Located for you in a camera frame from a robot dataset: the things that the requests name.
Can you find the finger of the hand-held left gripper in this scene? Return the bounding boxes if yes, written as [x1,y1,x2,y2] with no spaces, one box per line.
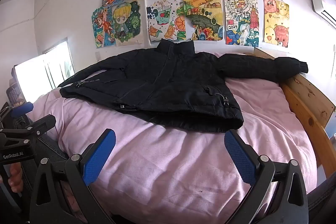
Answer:
[0,114,56,140]
[0,102,34,125]

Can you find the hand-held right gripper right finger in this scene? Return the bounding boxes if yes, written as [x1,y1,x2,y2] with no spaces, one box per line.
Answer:
[224,130,309,224]

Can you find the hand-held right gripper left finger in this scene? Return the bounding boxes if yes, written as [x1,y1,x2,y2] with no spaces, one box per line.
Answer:
[29,128,116,224]

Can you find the black puffer jacket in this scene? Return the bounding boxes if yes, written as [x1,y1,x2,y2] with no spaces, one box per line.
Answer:
[57,39,308,133]

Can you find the person's left hand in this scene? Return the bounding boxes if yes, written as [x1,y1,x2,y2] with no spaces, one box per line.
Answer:
[7,162,25,193]

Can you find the dark printed box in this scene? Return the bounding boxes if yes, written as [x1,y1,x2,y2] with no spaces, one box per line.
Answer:
[7,77,27,110]

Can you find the bright window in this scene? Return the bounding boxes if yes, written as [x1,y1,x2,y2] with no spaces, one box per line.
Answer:
[14,40,76,107]

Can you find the pink blanket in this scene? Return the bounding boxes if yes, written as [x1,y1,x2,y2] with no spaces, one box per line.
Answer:
[26,51,319,224]

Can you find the dark cloth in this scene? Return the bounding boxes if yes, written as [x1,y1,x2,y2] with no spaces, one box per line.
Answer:
[307,182,336,224]

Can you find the mermaid girl blue drawing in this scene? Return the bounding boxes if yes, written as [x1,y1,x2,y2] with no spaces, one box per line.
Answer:
[91,7,116,49]

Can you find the blond boy green drawing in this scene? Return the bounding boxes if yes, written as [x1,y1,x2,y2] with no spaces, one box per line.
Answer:
[112,0,144,47]

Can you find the red tower city drawing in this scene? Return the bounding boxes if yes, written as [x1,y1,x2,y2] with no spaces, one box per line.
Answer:
[223,0,260,48]

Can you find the pink bear yellow drawing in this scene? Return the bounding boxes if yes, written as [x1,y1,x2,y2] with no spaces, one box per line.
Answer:
[263,0,290,48]

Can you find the turtle landscape drawing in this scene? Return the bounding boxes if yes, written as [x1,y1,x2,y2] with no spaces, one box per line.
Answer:
[183,0,224,41]

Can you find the drink and orange slices drawing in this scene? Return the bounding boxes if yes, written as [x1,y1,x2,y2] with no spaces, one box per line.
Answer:
[146,0,187,42]

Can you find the white air conditioner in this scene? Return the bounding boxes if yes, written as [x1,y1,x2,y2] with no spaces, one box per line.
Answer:
[309,0,336,29]

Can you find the wooden bed frame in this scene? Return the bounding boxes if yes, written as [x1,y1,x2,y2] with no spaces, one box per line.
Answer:
[244,47,336,180]

